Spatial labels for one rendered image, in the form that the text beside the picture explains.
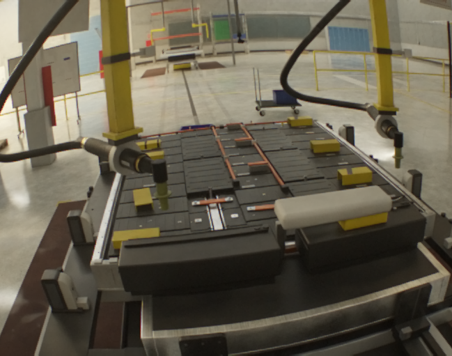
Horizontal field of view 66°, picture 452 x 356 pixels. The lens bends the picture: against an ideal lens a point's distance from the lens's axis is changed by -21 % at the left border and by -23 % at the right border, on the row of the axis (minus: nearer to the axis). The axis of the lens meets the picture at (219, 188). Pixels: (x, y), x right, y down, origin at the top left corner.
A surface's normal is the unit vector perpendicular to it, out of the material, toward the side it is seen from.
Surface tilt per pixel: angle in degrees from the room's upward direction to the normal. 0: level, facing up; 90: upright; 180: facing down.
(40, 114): 90
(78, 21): 90
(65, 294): 90
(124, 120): 90
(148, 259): 0
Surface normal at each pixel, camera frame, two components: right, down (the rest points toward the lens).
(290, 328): 0.11, 0.36
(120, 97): 0.66, 0.23
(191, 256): -0.08, -0.92
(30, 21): -0.39, 0.37
